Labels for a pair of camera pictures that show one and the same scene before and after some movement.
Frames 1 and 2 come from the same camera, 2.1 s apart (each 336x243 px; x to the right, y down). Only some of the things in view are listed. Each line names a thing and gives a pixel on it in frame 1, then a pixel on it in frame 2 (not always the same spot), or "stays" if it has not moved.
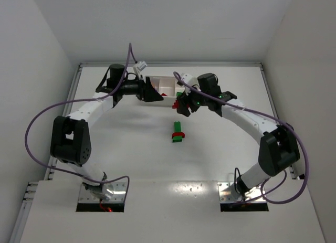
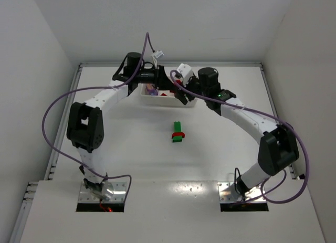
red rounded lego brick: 176,105 → 178,81
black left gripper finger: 150,93 → 164,82
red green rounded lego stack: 177,136 stays
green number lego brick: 177,126 stays
